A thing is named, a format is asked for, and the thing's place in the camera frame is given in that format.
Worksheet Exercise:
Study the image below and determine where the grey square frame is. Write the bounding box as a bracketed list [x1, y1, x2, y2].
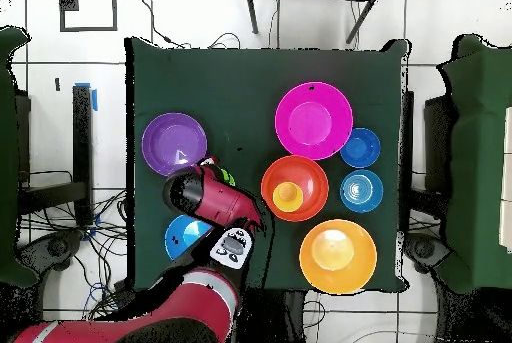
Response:
[58, 0, 119, 33]

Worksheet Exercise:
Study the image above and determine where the translucent teal plastic bowl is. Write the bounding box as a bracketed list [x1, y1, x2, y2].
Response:
[339, 169, 385, 214]

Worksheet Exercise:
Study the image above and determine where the blue tape strip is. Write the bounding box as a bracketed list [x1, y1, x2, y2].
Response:
[74, 82, 99, 112]

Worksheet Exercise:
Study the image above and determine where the small dark blue bowl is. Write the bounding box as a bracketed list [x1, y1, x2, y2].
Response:
[339, 127, 382, 169]

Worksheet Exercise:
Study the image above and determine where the thin black cable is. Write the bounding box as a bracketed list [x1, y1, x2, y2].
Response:
[135, 0, 191, 49]

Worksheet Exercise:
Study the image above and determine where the pink plastic bowl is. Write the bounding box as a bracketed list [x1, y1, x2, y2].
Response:
[274, 81, 355, 161]

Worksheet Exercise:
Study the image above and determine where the black pedestal foot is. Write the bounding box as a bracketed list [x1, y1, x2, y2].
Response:
[402, 231, 453, 274]
[17, 229, 86, 273]

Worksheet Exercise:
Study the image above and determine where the black table frame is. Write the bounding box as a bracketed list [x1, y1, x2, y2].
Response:
[17, 84, 95, 226]

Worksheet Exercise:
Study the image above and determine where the yellow plastic cup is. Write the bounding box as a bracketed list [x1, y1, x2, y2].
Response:
[271, 181, 305, 214]

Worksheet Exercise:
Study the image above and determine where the white box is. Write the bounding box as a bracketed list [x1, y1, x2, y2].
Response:
[498, 106, 512, 254]

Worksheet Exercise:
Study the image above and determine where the green cloth side table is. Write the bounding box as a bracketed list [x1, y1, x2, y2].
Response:
[435, 33, 512, 295]
[0, 25, 39, 288]

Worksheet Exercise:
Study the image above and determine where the orange plastic bowl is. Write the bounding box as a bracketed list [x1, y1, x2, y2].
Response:
[298, 218, 378, 295]

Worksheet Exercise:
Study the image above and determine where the red plastic bowl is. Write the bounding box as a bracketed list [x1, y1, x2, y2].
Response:
[260, 154, 330, 223]

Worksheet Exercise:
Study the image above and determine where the purple plastic bowl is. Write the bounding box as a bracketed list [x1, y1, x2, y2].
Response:
[141, 112, 208, 179]

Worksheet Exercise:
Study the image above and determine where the dark green table cloth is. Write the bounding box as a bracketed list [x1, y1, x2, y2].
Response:
[124, 36, 410, 293]

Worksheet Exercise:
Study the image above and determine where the small green ribbed bowl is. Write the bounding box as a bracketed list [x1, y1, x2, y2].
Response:
[219, 167, 237, 187]

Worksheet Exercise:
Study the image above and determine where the tangle of cables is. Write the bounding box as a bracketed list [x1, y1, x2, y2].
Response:
[17, 188, 133, 320]

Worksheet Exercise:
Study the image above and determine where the bright blue plastic bowl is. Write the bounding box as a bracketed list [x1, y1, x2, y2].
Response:
[164, 214, 214, 262]

